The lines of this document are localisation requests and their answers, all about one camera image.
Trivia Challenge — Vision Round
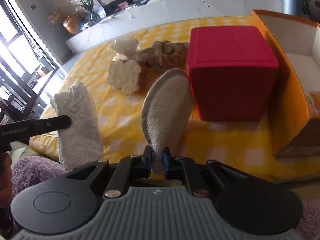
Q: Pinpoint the white paper towel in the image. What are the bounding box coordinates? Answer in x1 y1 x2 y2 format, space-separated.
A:
50 82 103 171

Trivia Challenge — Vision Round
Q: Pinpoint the round beige scrub pad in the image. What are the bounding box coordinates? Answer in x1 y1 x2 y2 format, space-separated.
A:
141 68 193 174

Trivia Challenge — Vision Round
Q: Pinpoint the beige knitted towel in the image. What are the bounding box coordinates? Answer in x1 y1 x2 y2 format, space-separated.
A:
135 40 189 73

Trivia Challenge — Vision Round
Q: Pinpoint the purple fleece sleeve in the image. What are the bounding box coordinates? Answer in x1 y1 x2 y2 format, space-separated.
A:
11 156 66 198

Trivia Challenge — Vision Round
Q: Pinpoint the yellow checkered tablecloth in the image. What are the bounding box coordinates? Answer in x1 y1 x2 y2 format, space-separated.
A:
30 10 319 181

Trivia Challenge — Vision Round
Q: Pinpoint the copper round vase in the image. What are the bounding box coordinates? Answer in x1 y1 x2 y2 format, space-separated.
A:
63 14 81 35

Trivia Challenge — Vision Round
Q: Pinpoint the red square box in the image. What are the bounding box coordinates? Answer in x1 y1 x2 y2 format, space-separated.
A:
186 25 279 121

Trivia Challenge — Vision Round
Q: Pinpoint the white fluffy plush item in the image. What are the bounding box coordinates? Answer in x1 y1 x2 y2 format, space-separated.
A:
110 36 139 61

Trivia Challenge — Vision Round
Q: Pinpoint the white marble tv console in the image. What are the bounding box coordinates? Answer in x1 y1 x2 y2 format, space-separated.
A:
66 0 282 54

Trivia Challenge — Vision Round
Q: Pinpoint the green potted plant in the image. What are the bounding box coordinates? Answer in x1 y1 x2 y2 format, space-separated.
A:
74 0 101 24

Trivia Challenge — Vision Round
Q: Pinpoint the orange cardboard storage box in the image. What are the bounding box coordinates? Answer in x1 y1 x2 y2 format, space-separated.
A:
252 10 319 158

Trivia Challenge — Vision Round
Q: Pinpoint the silver pedal trash can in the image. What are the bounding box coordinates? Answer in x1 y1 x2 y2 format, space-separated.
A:
281 0 302 16

